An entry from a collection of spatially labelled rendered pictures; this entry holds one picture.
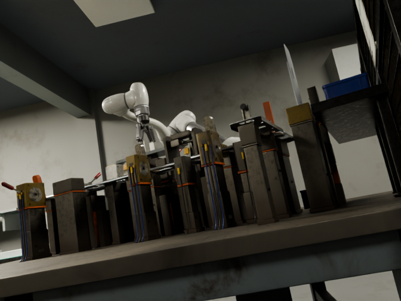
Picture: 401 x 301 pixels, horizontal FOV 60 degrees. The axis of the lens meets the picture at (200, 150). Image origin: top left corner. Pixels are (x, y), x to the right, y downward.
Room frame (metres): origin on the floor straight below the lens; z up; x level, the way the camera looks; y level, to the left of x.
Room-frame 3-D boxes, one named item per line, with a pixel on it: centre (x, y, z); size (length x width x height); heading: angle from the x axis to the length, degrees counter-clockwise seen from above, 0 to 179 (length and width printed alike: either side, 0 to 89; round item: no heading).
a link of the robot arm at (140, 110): (2.01, 0.31, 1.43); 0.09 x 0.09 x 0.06
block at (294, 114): (1.18, -0.37, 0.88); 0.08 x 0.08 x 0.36; 65
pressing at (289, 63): (1.29, -0.41, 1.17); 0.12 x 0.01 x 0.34; 155
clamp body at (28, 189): (1.68, 0.87, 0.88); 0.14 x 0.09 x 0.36; 155
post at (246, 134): (1.01, -0.15, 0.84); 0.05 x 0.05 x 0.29; 65
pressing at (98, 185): (1.62, 0.27, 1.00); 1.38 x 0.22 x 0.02; 65
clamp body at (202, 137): (1.24, -0.03, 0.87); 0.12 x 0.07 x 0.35; 155
